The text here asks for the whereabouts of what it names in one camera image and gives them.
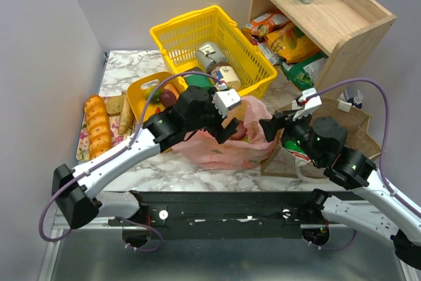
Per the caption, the green Chuba chips bag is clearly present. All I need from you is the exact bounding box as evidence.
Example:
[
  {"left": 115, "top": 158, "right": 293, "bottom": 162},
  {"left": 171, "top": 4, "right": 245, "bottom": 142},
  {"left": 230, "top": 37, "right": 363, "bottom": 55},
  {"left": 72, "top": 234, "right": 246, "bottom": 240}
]
[{"left": 282, "top": 140, "right": 307, "bottom": 157}]

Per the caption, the pink plastic grocery bag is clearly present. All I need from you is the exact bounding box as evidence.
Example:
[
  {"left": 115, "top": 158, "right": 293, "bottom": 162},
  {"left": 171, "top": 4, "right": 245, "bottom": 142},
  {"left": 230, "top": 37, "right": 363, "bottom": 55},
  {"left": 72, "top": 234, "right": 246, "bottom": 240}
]
[{"left": 172, "top": 96, "right": 279, "bottom": 170}]

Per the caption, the brown burlap tote bag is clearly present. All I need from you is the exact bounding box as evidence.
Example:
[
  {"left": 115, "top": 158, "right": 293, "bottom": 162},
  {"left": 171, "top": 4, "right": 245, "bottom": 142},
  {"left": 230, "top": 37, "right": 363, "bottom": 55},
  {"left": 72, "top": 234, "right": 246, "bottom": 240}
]
[{"left": 260, "top": 98, "right": 381, "bottom": 184}]

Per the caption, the red snack bag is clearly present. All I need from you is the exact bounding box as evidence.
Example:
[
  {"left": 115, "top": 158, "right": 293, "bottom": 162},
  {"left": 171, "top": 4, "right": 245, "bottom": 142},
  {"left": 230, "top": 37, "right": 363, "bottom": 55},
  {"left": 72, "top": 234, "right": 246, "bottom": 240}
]
[{"left": 289, "top": 151, "right": 313, "bottom": 166}]

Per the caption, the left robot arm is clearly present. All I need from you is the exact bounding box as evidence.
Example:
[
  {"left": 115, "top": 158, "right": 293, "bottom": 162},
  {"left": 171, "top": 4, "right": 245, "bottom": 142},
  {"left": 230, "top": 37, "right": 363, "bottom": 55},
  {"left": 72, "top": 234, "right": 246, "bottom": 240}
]
[{"left": 52, "top": 86, "right": 241, "bottom": 229}]

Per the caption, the green toilet paper roll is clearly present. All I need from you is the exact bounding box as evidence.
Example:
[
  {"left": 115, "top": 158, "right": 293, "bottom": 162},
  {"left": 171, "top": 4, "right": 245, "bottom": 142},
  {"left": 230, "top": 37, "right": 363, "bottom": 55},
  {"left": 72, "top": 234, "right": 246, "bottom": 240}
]
[{"left": 183, "top": 67, "right": 212, "bottom": 91}]

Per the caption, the toy mango green yellow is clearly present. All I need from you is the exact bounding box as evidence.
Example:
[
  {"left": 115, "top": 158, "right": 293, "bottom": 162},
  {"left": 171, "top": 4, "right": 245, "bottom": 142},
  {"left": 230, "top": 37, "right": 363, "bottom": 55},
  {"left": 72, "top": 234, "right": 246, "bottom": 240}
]
[{"left": 144, "top": 87, "right": 162, "bottom": 104}]

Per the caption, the green snack bag lower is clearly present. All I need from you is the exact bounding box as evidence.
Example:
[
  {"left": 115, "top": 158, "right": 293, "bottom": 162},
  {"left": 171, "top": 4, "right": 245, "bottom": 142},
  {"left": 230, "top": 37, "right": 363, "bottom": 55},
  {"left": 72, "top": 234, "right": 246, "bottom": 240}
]
[{"left": 279, "top": 52, "right": 328, "bottom": 91}]

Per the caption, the small yellow plastic bin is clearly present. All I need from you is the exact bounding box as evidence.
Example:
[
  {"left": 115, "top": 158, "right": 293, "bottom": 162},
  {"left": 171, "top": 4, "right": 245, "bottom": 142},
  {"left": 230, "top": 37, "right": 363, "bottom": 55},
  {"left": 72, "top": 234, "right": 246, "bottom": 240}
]
[{"left": 126, "top": 72, "right": 187, "bottom": 132}]

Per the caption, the silver snack packet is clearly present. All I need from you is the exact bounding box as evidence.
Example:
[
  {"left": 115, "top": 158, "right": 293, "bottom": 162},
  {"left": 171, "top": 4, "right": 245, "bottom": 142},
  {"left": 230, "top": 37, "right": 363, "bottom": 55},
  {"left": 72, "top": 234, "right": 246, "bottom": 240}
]
[{"left": 251, "top": 36, "right": 279, "bottom": 66}]

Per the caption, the large yellow shopping basket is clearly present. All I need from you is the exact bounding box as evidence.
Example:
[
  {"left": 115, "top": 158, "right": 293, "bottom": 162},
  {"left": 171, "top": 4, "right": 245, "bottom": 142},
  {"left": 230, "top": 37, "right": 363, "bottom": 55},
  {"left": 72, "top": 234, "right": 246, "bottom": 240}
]
[{"left": 150, "top": 5, "right": 278, "bottom": 99}]

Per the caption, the toy bread slice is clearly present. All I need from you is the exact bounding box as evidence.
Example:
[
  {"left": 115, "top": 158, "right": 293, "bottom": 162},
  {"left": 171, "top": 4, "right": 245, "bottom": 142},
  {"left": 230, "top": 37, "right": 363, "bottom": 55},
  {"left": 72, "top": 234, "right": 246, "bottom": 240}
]
[{"left": 105, "top": 92, "right": 134, "bottom": 134}]

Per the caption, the yellow snack bag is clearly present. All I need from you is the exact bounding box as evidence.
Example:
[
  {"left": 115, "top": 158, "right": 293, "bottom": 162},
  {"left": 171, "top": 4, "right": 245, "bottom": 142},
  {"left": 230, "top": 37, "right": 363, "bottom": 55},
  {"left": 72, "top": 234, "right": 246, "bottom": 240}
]
[{"left": 265, "top": 22, "right": 320, "bottom": 64}]

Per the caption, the long toy baguette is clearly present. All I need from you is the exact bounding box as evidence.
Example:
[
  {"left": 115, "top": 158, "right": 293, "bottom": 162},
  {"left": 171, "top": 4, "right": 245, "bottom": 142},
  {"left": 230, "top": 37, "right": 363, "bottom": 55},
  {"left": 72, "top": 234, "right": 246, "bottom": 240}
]
[{"left": 84, "top": 95, "right": 112, "bottom": 160}]

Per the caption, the orange snack packet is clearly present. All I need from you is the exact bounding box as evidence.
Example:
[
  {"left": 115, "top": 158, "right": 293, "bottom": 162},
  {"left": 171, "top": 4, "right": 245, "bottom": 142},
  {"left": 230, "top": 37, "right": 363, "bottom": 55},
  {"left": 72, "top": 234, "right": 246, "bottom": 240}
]
[{"left": 242, "top": 11, "right": 290, "bottom": 38}]

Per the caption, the wooden shelf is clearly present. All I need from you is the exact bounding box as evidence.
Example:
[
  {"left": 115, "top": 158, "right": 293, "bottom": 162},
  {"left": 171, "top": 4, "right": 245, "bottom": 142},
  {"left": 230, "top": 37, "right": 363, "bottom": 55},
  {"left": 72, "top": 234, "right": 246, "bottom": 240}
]
[{"left": 249, "top": 0, "right": 397, "bottom": 90}]

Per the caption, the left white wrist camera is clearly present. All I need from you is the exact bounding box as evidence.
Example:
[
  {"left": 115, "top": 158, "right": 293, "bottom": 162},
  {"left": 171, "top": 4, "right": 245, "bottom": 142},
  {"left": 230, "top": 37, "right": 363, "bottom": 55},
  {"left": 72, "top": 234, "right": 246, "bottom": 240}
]
[{"left": 212, "top": 89, "right": 241, "bottom": 118}]

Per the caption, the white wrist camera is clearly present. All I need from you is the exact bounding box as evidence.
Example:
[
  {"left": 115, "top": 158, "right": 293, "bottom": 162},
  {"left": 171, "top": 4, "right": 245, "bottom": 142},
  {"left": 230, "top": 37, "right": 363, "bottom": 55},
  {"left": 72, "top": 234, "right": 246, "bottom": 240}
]
[
  {"left": 212, "top": 89, "right": 241, "bottom": 118},
  {"left": 291, "top": 88, "right": 322, "bottom": 121}
]

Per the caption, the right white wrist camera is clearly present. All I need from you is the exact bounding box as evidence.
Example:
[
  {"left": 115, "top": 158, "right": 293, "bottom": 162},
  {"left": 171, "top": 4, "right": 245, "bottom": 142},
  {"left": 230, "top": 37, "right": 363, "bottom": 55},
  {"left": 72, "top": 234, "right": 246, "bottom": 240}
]
[{"left": 291, "top": 88, "right": 322, "bottom": 121}]

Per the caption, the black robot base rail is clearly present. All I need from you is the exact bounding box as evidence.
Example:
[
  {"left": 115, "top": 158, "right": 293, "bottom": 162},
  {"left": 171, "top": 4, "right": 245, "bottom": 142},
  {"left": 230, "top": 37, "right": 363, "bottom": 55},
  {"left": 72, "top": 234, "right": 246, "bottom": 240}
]
[{"left": 67, "top": 191, "right": 362, "bottom": 241}]

